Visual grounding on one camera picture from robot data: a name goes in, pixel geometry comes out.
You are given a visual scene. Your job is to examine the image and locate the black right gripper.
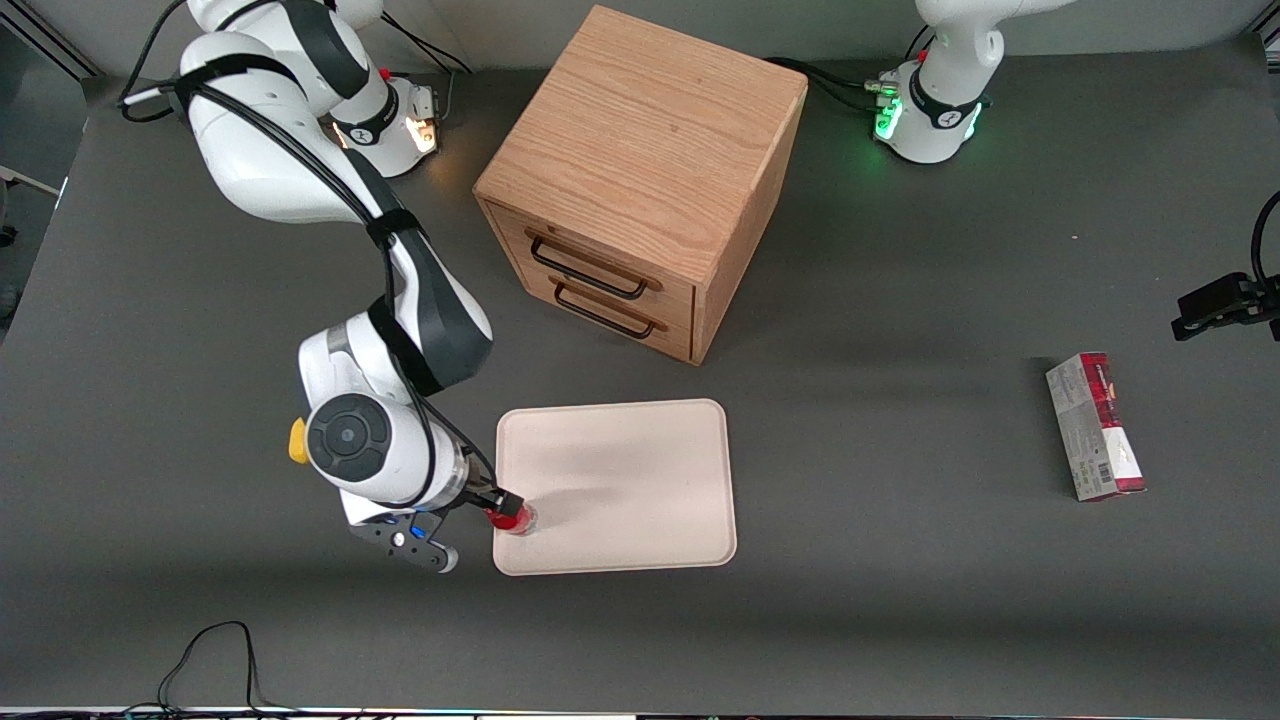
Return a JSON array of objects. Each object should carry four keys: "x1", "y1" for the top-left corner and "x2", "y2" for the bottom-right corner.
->
[{"x1": 452, "y1": 468, "x2": 524, "y2": 525}]

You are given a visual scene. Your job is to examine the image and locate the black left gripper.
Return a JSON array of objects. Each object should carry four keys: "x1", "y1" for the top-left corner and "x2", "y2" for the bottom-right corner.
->
[{"x1": 1171, "y1": 272, "x2": 1280, "y2": 343}]

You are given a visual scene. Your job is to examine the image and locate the red coke bottle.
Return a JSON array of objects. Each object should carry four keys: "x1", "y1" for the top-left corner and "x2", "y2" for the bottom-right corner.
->
[{"x1": 484, "y1": 503, "x2": 539, "y2": 538}]

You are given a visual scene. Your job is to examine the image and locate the beige plastic tray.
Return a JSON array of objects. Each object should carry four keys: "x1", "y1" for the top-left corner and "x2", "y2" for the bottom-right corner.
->
[{"x1": 492, "y1": 398, "x2": 739, "y2": 578}]

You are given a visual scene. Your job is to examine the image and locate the red white carton box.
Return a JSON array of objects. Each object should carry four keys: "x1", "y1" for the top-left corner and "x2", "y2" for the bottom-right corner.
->
[{"x1": 1045, "y1": 351, "x2": 1147, "y2": 503}]

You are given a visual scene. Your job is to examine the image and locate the wooden drawer cabinet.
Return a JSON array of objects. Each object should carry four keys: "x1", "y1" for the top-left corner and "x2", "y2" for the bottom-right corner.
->
[{"x1": 472, "y1": 5, "x2": 809, "y2": 367}]

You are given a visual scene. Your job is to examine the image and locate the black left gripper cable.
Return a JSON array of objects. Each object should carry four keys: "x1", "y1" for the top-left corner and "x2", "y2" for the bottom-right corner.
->
[{"x1": 1250, "y1": 190, "x2": 1280, "y2": 291}]

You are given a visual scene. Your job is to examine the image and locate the dark grey wrist camera mount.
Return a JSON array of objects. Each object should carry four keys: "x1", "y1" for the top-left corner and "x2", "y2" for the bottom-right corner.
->
[{"x1": 348, "y1": 508, "x2": 461, "y2": 574}]

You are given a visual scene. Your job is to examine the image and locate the black metal drawer handle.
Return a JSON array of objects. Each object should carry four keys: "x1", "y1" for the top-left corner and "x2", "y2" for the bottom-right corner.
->
[
  {"x1": 527, "y1": 232, "x2": 663, "y2": 301},
  {"x1": 550, "y1": 278, "x2": 669, "y2": 339}
]

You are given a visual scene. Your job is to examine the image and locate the black cable loop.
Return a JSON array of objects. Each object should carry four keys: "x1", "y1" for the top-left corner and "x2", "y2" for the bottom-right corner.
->
[{"x1": 155, "y1": 620, "x2": 276, "y2": 716}]

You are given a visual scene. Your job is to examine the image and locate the black right arm base cables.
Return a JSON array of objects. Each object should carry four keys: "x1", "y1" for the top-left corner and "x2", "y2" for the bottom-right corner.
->
[{"x1": 380, "y1": 12, "x2": 476, "y2": 121}]

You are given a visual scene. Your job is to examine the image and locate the black arm base cables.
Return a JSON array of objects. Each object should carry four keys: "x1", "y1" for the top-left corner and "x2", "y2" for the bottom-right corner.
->
[
  {"x1": 765, "y1": 55, "x2": 901, "y2": 116},
  {"x1": 380, "y1": 12, "x2": 476, "y2": 121}
]

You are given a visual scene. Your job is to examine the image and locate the black left arm base cables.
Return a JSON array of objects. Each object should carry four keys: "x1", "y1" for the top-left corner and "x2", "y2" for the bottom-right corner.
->
[{"x1": 765, "y1": 55, "x2": 901, "y2": 116}]

